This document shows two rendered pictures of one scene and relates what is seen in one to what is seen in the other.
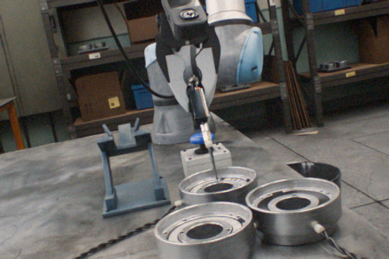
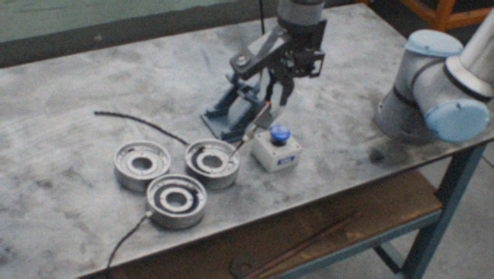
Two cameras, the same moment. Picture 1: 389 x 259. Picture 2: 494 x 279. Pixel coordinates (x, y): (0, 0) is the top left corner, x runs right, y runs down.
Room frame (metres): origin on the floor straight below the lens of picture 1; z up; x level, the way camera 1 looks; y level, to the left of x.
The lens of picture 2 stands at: (0.15, -0.91, 1.72)
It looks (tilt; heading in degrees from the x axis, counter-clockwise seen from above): 40 degrees down; 60
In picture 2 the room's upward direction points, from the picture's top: 11 degrees clockwise
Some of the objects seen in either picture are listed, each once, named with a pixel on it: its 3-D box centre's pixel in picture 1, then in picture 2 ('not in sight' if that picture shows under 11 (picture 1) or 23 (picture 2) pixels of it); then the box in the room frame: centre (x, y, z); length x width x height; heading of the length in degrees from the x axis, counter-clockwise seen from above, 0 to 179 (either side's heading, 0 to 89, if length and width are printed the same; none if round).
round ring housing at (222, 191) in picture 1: (219, 193); (212, 165); (0.60, -0.02, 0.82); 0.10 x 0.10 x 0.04
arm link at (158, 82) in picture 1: (175, 65); (430, 64); (1.09, 0.02, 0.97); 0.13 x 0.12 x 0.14; 74
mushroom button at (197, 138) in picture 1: (203, 148); (279, 139); (0.74, -0.01, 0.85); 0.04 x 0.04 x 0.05
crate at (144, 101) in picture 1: (162, 90); not in sight; (4.22, 0.22, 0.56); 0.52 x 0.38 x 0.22; 95
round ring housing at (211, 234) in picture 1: (206, 238); (141, 167); (0.47, 0.01, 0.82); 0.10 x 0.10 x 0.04
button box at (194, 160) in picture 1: (205, 162); (279, 148); (0.75, -0.01, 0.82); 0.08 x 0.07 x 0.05; 8
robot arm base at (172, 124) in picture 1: (180, 115); (413, 106); (1.09, 0.03, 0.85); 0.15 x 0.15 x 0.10
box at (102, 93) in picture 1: (100, 94); not in sight; (4.12, 0.75, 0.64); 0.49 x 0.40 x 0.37; 103
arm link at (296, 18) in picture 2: not in sight; (299, 5); (0.72, -0.01, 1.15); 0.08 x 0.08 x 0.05
